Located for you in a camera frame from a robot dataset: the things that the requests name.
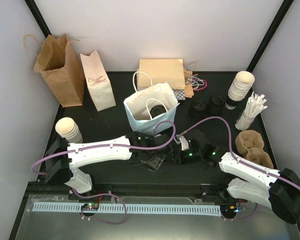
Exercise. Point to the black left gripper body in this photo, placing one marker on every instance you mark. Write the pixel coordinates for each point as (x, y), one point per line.
(155, 163)

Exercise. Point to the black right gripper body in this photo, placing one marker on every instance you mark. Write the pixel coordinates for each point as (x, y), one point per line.
(183, 159)

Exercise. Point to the single black cup lid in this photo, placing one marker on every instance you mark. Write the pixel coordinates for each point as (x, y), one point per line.
(157, 110)

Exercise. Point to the light blue paper bag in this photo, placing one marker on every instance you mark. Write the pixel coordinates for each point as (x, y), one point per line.
(148, 110)

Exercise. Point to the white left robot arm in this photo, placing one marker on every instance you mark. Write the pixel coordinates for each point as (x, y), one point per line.
(67, 158)

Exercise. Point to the paper cup near left arm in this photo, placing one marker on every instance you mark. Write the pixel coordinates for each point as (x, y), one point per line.
(67, 128)

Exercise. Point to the right stack black lids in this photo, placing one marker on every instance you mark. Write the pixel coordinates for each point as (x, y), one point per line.
(215, 105)

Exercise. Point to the small lit circuit board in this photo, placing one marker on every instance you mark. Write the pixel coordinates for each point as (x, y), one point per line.
(90, 207)

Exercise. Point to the flat tan paper bag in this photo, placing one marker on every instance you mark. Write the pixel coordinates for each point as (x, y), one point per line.
(169, 71)

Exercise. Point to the bundle of white straws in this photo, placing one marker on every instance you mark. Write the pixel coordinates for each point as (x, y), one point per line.
(254, 106)

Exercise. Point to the pink cream paper bag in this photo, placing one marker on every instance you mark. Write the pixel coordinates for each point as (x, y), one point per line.
(98, 82)

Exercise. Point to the stack of white paper cups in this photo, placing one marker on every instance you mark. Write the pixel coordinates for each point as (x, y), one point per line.
(239, 88)

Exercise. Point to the brown kraft paper bag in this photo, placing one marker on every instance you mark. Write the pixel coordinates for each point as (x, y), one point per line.
(61, 69)

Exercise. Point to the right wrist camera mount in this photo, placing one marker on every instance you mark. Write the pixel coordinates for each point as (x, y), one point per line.
(182, 141)

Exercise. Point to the light blue slotted cable duct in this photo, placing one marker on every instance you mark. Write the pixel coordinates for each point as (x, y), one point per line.
(146, 209)

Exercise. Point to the flat bags with coloured handles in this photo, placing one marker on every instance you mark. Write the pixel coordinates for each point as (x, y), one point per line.
(193, 83)

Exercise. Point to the black right frame post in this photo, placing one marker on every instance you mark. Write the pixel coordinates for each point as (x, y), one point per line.
(276, 22)

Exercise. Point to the black frame post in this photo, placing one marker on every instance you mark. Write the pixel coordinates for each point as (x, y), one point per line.
(36, 13)
(276, 22)

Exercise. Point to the black left frame post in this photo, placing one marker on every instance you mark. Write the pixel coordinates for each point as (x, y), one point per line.
(36, 13)

